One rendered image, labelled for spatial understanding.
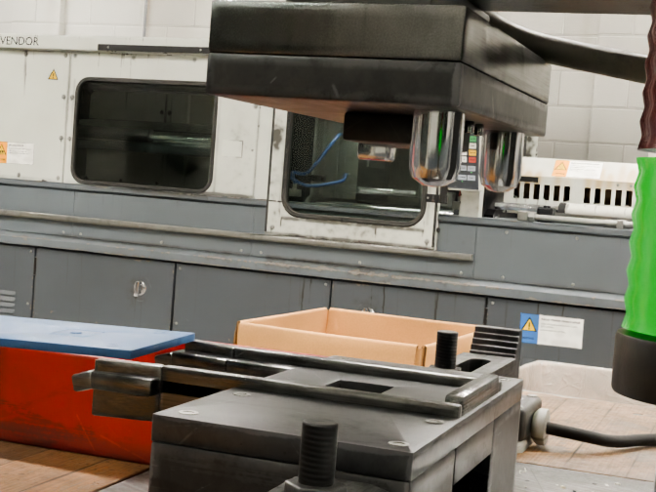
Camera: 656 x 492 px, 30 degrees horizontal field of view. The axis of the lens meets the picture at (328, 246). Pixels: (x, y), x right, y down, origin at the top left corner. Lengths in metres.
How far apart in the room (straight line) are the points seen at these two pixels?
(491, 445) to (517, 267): 4.56
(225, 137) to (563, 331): 1.77
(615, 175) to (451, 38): 4.88
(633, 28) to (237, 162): 2.52
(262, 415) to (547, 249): 4.62
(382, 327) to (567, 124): 3.87
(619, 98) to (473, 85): 6.54
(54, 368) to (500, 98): 0.37
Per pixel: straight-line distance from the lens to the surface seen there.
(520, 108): 0.55
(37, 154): 6.19
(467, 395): 0.51
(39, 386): 0.77
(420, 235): 5.20
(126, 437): 0.75
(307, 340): 2.88
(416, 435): 0.45
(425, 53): 0.44
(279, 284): 5.48
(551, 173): 5.36
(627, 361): 0.24
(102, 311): 5.95
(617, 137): 6.98
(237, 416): 0.46
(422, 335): 3.35
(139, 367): 0.54
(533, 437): 0.88
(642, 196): 0.24
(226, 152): 5.63
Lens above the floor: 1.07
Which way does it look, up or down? 3 degrees down
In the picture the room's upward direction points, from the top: 4 degrees clockwise
